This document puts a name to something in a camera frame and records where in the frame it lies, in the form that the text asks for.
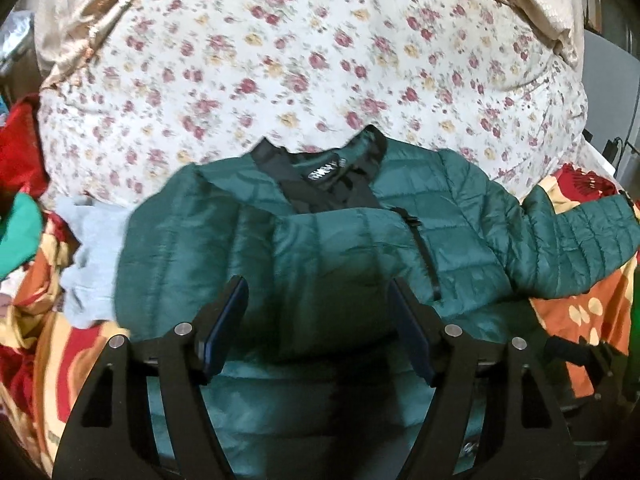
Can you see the beige satin bed cover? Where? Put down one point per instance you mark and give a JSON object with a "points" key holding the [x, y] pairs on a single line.
{"points": [[100, 15]]}

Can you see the red orange patterned blanket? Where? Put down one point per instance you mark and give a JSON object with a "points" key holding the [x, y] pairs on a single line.
{"points": [[55, 370]]}

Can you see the floral white quilt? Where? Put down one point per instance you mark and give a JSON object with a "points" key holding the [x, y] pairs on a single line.
{"points": [[300, 60]]}

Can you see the white cabinet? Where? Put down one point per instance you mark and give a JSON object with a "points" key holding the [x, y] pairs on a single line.
{"points": [[610, 85]]}

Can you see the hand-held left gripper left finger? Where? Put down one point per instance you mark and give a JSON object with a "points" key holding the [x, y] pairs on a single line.
{"points": [[227, 325]]}

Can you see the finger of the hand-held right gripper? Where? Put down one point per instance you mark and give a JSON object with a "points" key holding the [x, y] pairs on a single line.
{"points": [[580, 360]]}

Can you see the light blue garment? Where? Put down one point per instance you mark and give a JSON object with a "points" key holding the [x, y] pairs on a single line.
{"points": [[90, 260]]}

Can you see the black plug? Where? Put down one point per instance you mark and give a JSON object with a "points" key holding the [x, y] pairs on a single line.
{"points": [[611, 149]]}

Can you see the red cloth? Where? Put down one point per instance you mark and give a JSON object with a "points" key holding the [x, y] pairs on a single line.
{"points": [[20, 150]]}

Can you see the dark green puffer jacket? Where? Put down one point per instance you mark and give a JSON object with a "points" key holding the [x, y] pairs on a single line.
{"points": [[325, 250]]}

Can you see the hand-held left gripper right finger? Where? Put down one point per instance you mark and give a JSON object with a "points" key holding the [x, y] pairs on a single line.
{"points": [[412, 330]]}

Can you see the bright green cloth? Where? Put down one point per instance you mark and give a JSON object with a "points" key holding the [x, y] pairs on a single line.
{"points": [[17, 230]]}

